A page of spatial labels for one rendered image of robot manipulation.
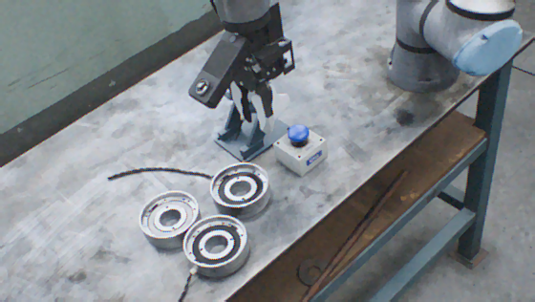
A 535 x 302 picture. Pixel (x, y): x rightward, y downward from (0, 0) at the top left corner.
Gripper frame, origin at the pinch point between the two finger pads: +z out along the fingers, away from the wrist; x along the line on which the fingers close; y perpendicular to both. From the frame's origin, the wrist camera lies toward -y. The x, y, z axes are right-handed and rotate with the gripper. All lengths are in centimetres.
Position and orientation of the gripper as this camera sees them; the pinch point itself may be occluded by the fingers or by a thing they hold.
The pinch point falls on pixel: (254, 124)
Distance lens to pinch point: 97.4
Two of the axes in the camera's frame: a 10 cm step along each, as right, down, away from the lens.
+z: 1.4, 7.1, 7.0
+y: 7.3, -5.5, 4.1
